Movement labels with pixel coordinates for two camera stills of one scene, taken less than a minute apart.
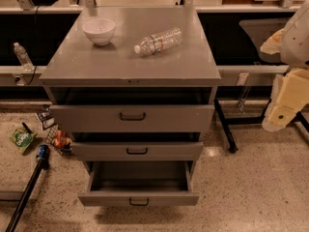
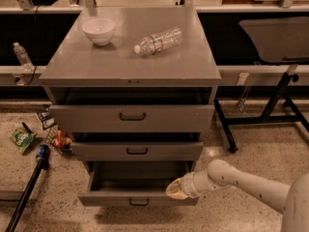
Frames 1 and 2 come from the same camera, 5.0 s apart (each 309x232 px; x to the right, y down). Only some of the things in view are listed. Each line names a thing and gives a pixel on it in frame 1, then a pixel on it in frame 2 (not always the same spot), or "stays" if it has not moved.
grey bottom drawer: (139, 183) stays
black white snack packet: (46, 119) stays
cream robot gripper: (296, 43) to (189, 186)
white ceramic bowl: (99, 30) stays
